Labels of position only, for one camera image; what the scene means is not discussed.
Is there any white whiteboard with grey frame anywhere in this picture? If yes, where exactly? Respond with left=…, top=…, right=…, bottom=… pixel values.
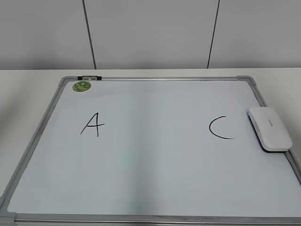
left=0, top=76, right=301, bottom=226

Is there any round green magnet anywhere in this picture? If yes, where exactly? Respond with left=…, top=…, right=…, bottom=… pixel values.
left=72, top=81, right=92, bottom=92

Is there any white rectangular board eraser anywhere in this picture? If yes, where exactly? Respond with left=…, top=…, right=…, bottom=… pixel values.
left=248, top=107, right=293, bottom=153

